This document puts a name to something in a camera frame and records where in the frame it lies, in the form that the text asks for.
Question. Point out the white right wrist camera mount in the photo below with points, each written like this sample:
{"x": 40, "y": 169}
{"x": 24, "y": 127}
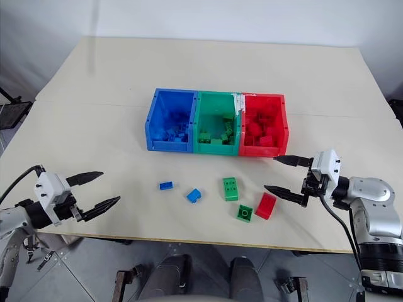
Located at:
{"x": 325, "y": 165}

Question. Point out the brown block with clamp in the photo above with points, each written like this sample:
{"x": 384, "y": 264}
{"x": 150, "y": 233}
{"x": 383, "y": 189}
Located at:
{"x": 124, "y": 281}
{"x": 297, "y": 287}

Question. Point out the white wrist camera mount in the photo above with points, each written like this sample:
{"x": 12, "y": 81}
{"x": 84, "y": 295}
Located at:
{"x": 325, "y": 165}
{"x": 50, "y": 188}

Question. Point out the blue plastic bin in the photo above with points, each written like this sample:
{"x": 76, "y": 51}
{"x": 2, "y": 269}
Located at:
{"x": 170, "y": 119}

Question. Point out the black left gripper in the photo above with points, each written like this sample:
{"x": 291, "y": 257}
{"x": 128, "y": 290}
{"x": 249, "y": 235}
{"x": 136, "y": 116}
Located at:
{"x": 66, "y": 209}

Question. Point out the black metal stand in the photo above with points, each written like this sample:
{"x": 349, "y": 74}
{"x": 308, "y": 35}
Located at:
{"x": 12, "y": 110}

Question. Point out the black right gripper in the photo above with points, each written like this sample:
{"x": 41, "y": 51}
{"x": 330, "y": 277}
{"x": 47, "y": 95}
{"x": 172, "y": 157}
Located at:
{"x": 315, "y": 185}

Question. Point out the long green brick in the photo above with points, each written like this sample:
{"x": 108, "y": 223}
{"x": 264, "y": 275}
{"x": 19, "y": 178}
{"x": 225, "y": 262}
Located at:
{"x": 230, "y": 188}

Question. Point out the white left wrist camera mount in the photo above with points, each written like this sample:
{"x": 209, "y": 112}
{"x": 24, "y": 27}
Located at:
{"x": 50, "y": 188}

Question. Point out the white tape strip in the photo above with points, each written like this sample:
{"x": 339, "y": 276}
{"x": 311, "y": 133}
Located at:
{"x": 239, "y": 102}

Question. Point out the dark rounded shape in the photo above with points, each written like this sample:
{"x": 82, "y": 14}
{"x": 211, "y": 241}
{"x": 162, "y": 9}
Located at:
{"x": 247, "y": 278}
{"x": 171, "y": 277}

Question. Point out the red plastic bin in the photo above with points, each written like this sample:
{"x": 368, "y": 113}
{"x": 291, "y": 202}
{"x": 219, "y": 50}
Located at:
{"x": 264, "y": 110}

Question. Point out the red sloped brick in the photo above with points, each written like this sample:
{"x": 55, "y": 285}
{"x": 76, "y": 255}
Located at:
{"x": 266, "y": 206}

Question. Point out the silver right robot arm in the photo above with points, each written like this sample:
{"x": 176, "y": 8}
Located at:
{"x": 374, "y": 201}

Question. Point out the blue sloped brick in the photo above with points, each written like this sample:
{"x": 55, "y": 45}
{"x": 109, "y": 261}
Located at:
{"x": 193, "y": 195}

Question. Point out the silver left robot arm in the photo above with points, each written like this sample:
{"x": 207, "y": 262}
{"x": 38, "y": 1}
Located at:
{"x": 14, "y": 220}

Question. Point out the square green brick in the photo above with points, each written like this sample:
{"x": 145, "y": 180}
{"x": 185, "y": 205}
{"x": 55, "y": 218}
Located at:
{"x": 244, "y": 213}

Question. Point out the green plastic bin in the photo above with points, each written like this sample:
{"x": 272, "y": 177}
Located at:
{"x": 214, "y": 110}

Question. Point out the small flat blue brick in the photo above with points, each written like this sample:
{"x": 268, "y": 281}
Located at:
{"x": 166, "y": 186}

